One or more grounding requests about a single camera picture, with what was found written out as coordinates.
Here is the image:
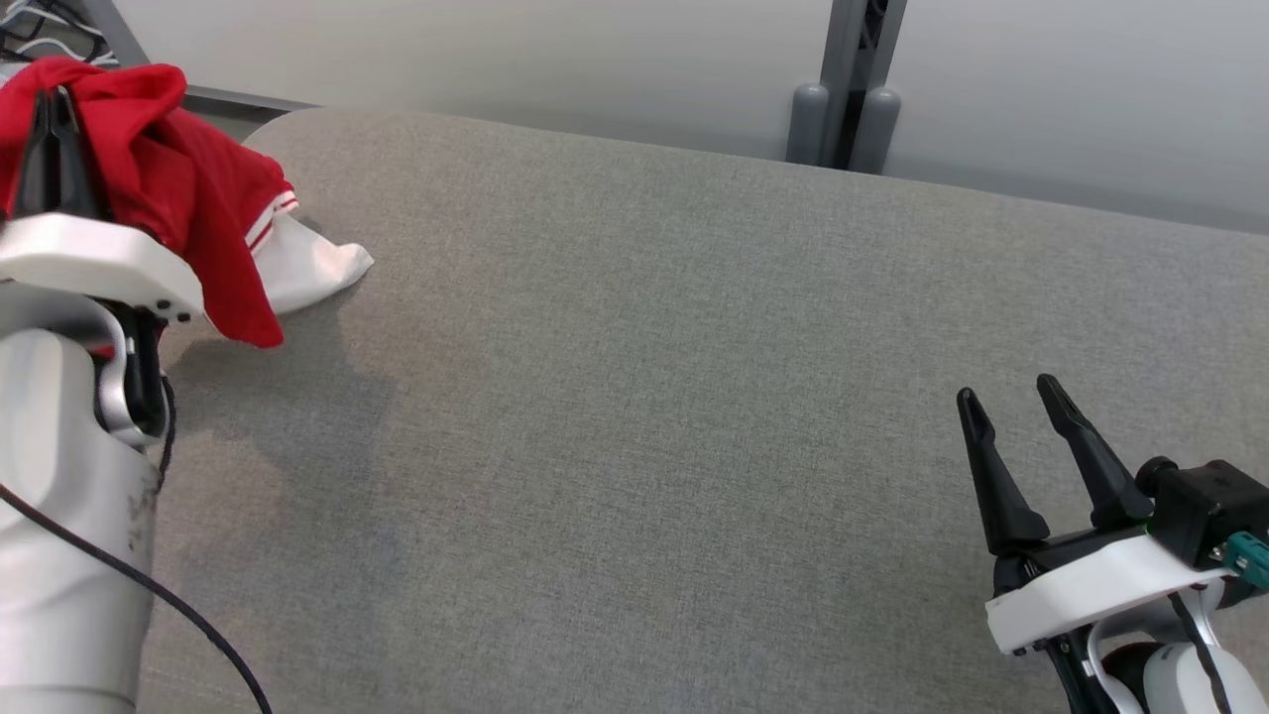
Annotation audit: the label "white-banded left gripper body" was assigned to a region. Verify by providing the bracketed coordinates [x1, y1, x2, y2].
[0, 212, 205, 324]

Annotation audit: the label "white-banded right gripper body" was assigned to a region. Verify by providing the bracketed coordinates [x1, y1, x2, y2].
[983, 522, 1231, 656]

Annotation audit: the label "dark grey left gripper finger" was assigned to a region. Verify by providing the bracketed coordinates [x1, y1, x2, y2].
[10, 89, 57, 222]
[52, 87, 101, 216]

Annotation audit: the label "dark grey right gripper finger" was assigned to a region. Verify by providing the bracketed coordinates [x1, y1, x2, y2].
[956, 387, 1052, 558]
[1036, 373, 1158, 532]

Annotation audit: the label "red shirt with white sleeves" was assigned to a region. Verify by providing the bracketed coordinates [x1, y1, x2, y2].
[0, 57, 376, 350]

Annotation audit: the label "black and white floor cables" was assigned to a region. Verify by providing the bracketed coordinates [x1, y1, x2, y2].
[0, 0, 112, 68]

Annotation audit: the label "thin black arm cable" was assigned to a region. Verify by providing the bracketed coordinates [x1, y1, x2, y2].
[0, 484, 274, 714]
[1168, 592, 1235, 714]

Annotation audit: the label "grey metal frame bar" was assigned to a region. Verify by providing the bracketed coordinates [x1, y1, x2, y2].
[79, 0, 152, 68]

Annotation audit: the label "teal right camera connector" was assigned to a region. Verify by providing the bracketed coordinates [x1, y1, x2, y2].
[1221, 531, 1269, 591]

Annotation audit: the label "grey floor rail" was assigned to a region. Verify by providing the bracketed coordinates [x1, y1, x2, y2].
[183, 84, 320, 113]

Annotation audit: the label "grey round post foot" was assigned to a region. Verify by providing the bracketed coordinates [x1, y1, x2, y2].
[850, 86, 903, 177]
[788, 82, 831, 167]

